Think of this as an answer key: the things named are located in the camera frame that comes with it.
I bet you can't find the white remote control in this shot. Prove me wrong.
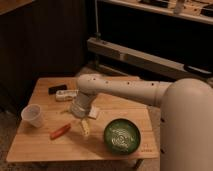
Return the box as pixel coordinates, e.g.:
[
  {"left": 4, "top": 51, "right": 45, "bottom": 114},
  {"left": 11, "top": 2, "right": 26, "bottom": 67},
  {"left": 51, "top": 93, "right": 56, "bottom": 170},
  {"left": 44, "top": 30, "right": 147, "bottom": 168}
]
[{"left": 55, "top": 90, "right": 77, "bottom": 102}]

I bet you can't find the long grey metal beam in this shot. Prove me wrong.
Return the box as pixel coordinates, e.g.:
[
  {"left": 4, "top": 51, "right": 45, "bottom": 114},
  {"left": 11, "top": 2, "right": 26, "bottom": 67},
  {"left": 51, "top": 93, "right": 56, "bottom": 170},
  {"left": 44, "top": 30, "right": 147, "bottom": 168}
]
[{"left": 87, "top": 37, "right": 213, "bottom": 80}]

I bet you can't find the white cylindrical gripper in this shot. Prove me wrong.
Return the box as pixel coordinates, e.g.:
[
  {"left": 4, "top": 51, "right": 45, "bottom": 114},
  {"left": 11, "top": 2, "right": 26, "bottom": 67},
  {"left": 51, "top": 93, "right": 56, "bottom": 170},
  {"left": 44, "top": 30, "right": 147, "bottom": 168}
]
[{"left": 60, "top": 99, "right": 92, "bottom": 137}]

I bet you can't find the wooden side table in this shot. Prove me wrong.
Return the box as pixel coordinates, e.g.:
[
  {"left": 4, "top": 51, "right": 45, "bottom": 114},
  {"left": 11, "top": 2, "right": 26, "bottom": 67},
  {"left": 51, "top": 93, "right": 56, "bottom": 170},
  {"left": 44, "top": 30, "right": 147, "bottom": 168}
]
[{"left": 7, "top": 77, "right": 159, "bottom": 162}]

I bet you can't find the wooden shelf with items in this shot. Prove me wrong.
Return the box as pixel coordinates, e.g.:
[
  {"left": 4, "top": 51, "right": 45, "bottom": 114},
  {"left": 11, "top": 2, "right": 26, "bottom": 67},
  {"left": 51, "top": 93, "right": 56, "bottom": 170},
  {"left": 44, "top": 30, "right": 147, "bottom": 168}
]
[{"left": 101, "top": 0, "right": 213, "bottom": 25}]

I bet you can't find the black rectangular block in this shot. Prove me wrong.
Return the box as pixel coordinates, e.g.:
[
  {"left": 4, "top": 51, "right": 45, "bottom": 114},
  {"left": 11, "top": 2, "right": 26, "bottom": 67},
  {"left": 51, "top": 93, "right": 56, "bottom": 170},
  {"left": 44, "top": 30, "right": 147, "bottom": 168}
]
[{"left": 48, "top": 84, "right": 67, "bottom": 95}]

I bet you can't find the vertical metal pole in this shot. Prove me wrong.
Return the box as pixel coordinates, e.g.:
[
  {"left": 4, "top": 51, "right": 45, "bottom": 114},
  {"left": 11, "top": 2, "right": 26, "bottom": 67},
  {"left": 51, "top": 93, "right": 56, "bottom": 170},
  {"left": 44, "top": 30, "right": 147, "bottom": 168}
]
[{"left": 94, "top": 0, "right": 101, "bottom": 41}]

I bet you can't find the green patterned bowl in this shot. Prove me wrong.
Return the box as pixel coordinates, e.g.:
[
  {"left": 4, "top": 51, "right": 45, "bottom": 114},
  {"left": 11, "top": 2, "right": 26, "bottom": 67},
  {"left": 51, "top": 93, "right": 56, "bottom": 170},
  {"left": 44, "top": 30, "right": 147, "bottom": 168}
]
[{"left": 103, "top": 118, "right": 141, "bottom": 155}]

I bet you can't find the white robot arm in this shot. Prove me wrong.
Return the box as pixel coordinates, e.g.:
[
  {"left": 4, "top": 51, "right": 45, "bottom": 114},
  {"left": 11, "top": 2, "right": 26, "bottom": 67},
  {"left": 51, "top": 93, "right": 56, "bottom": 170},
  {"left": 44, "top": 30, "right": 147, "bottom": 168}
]
[{"left": 70, "top": 74, "right": 213, "bottom": 171}]

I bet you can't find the small white square block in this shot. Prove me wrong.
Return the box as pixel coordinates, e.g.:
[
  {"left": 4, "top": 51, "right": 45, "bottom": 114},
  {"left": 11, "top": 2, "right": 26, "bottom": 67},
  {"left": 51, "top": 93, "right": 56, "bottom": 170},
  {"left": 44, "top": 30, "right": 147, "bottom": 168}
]
[{"left": 88, "top": 106, "right": 100, "bottom": 119}]

